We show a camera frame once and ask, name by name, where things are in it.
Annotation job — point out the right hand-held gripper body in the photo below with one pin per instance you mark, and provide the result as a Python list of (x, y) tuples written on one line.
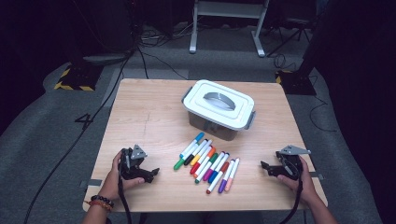
[(291, 165)]

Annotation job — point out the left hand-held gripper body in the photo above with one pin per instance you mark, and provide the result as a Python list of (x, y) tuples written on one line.
[(129, 168)]

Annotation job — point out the bright green cap marker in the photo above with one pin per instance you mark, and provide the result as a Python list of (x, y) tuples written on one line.
[(178, 165)]

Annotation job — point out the black cap marker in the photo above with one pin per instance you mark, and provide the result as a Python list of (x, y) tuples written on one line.
[(188, 160)]

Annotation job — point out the yellow cap marker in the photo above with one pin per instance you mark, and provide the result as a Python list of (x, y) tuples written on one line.
[(194, 160)]

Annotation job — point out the pink cap marker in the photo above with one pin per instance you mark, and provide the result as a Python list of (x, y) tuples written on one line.
[(229, 185)]

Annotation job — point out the brown red cap marker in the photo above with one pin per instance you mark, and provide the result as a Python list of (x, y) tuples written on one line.
[(224, 166)]

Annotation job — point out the purple cap marker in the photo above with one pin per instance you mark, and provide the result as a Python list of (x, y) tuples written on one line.
[(222, 186)]

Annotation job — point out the dark green cap marker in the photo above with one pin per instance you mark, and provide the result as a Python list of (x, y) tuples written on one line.
[(213, 157)]

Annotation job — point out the orange cap marker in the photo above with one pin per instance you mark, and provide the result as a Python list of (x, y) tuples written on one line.
[(211, 151)]

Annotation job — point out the translucent grey storage box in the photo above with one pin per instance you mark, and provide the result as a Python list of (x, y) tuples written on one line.
[(211, 129)]

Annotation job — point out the white storage box lid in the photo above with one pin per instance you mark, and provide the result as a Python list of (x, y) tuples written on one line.
[(199, 99)]

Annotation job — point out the person's left hand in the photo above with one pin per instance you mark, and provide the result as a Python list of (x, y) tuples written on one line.
[(110, 186)]

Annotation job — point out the person's right hand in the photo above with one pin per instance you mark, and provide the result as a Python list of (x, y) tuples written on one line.
[(306, 186)]

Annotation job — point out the grey tape strip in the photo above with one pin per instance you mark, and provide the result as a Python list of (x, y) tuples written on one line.
[(317, 176), (93, 183)]

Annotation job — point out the person's dark clothing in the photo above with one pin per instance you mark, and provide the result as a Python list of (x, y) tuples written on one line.
[(199, 219)]

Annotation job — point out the black tripod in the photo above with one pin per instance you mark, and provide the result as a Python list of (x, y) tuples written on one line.
[(291, 34)]

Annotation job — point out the yellow striped black base plate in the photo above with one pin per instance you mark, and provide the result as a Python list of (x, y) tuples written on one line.
[(81, 77), (299, 84)]

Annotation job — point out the white metal table frame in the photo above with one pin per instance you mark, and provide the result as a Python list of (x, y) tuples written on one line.
[(229, 9)]

